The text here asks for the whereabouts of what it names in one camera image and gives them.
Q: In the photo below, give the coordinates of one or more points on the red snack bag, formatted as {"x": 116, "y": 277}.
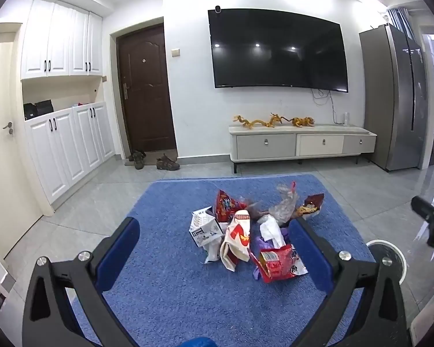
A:
{"x": 226, "y": 204}

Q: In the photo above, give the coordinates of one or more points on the clear plastic bag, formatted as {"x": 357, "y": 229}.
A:
{"x": 285, "y": 208}

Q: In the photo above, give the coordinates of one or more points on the beige light switch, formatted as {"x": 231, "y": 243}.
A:
{"x": 175, "y": 52}

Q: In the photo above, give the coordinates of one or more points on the white and red paper bag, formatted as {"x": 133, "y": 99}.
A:
{"x": 238, "y": 238}

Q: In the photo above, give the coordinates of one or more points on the blue fluffy rug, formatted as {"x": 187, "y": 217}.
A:
{"x": 173, "y": 296}

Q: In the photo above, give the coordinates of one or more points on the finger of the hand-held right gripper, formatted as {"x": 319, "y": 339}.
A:
{"x": 421, "y": 206}

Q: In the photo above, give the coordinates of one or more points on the dark brown entrance door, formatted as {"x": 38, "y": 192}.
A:
{"x": 146, "y": 90}

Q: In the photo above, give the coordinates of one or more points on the purple plastic wrapper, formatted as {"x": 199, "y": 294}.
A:
{"x": 260, "y": 242}

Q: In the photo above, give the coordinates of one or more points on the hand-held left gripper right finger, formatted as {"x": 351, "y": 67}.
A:
{"x": 307, "y": 256}

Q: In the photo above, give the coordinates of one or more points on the white crumpled tissue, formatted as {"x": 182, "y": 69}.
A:
{"x": 271, "y": 231}

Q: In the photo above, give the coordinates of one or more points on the pair of brown shoes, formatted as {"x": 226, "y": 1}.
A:
{"x": 137, "y": 159}
{"x": 167, "y": 162}
{"x": 151, "y": 158}

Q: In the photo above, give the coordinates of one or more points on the black wall television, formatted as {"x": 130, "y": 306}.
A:
{"x": 275, "y": 50}

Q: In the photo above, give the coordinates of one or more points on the striped curtain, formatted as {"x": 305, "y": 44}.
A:
{"x": 399, "y": 20}

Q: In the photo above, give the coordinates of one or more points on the white wall cabinet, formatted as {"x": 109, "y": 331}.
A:
{"x": 61, "y": 36}

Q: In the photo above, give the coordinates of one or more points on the dark crumpled wrapper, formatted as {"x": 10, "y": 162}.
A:
{"x": 255, "y": 211}

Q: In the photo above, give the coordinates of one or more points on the cream interior door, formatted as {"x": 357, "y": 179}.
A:
{"x": 7, "y": 180}

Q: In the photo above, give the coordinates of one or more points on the white bottle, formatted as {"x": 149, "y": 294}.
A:
{"x": 346, "y": 118}

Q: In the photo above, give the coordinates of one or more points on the grey refrigerator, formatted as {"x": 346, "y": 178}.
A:
{"x": 387, "y": 97}

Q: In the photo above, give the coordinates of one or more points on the white milk carton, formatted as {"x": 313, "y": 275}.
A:
{"x": 206, "y": 229}

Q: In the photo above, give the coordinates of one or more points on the white base cabinet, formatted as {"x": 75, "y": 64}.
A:
{"x": 68, "y": 144}

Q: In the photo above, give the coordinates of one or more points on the red foil snack packet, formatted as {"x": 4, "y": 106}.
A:
{"x": 278, "y": 264}

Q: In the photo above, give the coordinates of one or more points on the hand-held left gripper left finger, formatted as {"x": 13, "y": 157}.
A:
{"x": 119, "y": 249}

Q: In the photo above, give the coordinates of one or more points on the white and grey television stand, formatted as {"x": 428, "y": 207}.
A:
{"x": 296, "y": 144}

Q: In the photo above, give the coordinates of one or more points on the brown noodle packet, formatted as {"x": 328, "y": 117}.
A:
{"x": 313, "y": 202}

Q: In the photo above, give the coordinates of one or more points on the black bag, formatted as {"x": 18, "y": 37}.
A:
{"x": 39, "y": 110}

